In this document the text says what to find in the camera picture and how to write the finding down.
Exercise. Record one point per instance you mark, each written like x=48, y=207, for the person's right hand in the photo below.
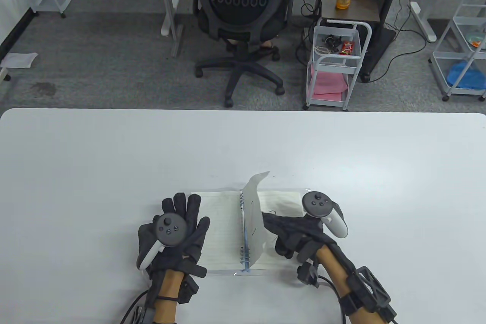
x=296, y=233

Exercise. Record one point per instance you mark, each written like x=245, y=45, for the person's left hand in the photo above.
x=193, y=233

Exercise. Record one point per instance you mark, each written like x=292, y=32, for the white spiral notebook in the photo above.
x=220, y=225

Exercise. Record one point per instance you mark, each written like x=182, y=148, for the person's right forearm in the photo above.
x=334, y=267

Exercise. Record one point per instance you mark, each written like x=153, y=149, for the person's left forearm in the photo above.
x=167, y=308

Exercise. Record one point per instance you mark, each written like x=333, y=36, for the grey white left controller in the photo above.
x=169, y=229

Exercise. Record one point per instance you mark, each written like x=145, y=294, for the grey white controller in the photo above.
x=169, y=229
x=317, y=204

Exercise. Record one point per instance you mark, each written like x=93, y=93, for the grey white right controller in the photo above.
x=317, y=204

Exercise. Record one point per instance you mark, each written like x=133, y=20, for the black right wrist sensor box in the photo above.
x=306, y=274

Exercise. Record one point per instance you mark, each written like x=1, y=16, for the black wrist sensor box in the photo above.
x=306, y=274
x=188, y=290

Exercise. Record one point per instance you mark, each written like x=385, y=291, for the black left wrist sensor box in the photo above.
x=188, y=290

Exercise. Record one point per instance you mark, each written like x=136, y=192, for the pink cloth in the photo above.
x=328, y=82

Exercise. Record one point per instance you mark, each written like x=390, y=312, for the small white rolling cart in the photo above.
x=334, y=62

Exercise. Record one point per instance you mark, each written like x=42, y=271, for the red snack packet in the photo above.
x=346, y=48

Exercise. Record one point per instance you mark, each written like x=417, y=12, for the black office chair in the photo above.
x=239, y=16

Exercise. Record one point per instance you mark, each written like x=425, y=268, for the white desk leg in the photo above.
x=167, y=5
x=423, y=22

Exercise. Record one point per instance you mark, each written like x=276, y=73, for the blue plastic bag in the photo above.
x=465, y=75

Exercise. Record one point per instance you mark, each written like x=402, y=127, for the dark wooden side table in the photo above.
x=360, y=8

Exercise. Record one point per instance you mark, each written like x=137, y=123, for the white paper on floor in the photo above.
x=19, y=60

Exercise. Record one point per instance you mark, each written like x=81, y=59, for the orange teal packet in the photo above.
x=476, y=40

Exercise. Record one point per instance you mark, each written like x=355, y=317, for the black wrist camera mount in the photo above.
x=366, y=288

